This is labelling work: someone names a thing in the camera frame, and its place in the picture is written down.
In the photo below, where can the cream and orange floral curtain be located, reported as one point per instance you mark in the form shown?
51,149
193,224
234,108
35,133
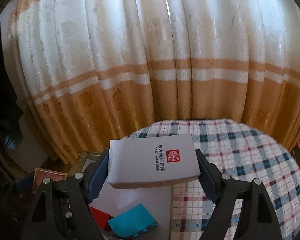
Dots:
140,55

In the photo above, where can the teal block with pegs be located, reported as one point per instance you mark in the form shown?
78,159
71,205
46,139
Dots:
132,220

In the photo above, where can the red building block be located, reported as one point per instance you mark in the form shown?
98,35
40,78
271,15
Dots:
100,217

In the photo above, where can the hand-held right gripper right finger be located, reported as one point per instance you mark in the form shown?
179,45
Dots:
207,180

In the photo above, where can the white box with red label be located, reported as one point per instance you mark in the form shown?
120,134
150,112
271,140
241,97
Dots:
152,160

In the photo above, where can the plaid tablecloth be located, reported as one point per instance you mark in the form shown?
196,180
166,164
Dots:
240,155

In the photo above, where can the teal cloth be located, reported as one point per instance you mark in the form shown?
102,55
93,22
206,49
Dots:
12,141

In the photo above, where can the dark hanging clothing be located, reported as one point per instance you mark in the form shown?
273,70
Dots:
2,92

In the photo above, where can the pink rectangular box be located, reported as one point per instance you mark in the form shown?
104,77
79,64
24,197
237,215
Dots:
47,176

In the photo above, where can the gold metal tin box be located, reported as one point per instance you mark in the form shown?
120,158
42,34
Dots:
83,158

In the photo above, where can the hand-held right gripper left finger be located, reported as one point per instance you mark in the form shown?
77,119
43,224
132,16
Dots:
98,177

